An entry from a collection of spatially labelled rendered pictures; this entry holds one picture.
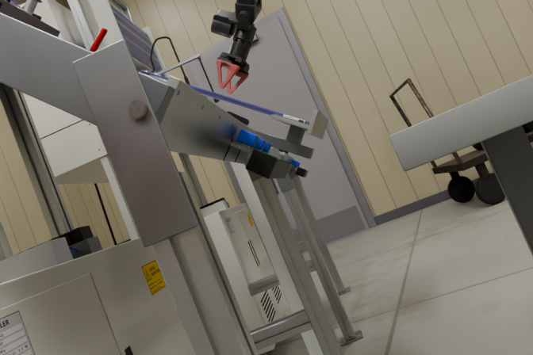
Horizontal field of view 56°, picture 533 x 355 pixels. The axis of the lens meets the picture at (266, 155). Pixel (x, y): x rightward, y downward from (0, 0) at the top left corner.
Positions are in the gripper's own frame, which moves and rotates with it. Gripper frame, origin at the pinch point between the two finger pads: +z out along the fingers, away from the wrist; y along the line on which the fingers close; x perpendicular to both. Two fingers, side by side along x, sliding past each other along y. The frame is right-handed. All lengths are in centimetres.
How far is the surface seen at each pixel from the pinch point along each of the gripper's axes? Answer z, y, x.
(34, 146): 31, 32, -31
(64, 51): 10, 99, 14
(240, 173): 22.3, 1.7, 13.0
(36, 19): 3, 45, -32
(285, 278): 46, 1, 35
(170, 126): 14, 94, 24
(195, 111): 11, 87, 24
